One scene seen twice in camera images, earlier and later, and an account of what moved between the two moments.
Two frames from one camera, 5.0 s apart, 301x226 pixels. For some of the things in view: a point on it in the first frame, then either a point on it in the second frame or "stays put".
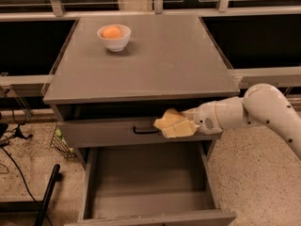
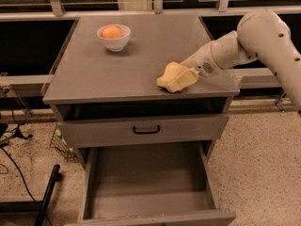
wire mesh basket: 59,144 stays put
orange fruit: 111,32 stays put
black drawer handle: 143,132 stays put
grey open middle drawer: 149,184 stays put
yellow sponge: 170,118 → 172,70
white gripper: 204,118 → 201,63
